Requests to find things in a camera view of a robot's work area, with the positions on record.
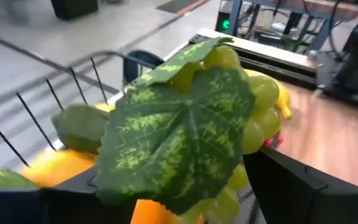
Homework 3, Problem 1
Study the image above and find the blue-grey metal table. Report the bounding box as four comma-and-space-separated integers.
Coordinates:
228, 0, 358, 52

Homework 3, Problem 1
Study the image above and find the bright red chili pepper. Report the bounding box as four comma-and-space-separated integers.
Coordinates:
264, 133, 285, 149

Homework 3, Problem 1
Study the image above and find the small yellow banana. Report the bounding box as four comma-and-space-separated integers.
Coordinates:
244, 68, 293, 121

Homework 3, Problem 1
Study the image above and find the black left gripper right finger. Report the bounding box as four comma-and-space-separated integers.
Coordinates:
242, 146, 329, 224

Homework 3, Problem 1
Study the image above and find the green grape bunch with leaf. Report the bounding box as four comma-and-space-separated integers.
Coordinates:
93, 36, 283, 224

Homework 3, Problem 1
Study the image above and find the black box with green lights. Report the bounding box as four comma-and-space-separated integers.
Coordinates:
214, 11, 233, 34

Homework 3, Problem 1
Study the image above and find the orange mango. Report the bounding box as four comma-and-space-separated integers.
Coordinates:
20, 149, 98, 188
131, 198, 205, 224

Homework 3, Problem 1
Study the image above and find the black wire basket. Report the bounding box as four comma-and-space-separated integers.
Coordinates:
0, 49, 167, 169

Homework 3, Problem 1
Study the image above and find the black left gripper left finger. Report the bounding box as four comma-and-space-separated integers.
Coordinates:
42, 166, 136, 224

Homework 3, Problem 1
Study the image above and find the black cabinet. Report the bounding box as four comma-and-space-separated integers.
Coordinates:
50, 0, 99, 21

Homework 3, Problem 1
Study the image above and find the green avocado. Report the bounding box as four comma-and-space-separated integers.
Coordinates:
51, 103, 110, 155

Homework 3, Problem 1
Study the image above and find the black clamp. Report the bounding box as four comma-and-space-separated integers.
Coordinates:
122, 49, 166, 83

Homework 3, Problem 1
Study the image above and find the dark floor mat striped edge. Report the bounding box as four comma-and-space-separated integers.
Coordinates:
156, 0, 209, 16

